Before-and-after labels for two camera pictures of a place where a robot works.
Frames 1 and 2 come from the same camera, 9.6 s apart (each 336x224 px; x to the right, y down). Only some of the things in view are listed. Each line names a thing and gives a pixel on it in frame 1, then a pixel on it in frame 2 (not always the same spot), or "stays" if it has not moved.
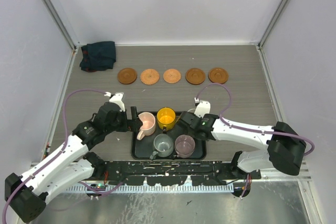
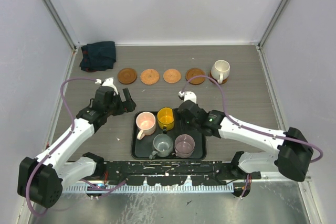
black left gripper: [130, 125] → [127, 106]
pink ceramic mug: [148, 125] stays
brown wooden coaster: [127, 76] stays
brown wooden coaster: [195, 76] stays
